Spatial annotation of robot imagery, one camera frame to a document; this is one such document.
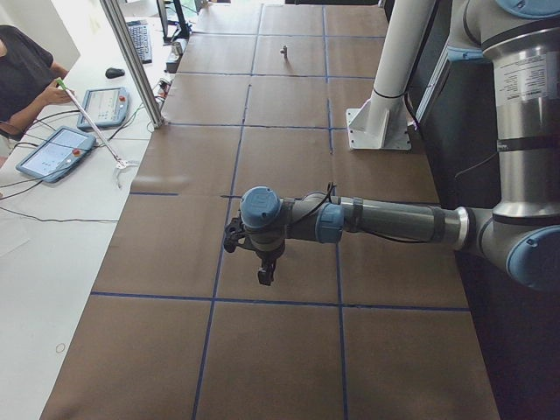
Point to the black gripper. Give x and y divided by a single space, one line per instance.
268 255

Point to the black monitor stand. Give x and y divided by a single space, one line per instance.
173 22

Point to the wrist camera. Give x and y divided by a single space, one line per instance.
233 233

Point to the teach pendant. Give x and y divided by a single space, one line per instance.
107 107
58 155

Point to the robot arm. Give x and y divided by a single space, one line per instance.
520 234

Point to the person in black shirt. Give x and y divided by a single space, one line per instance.
29 81

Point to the black computer mouse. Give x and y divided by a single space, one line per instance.
113 73

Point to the far teach pendant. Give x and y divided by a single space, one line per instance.
107 107

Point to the aluminium frame post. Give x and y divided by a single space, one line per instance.
120 29

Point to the near teach pendant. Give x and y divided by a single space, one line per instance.
58 155

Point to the reach grabber stick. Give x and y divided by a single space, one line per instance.
120 164

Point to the white mounting column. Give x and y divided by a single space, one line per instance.
381 122

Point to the black keyboard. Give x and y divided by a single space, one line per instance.
139 32

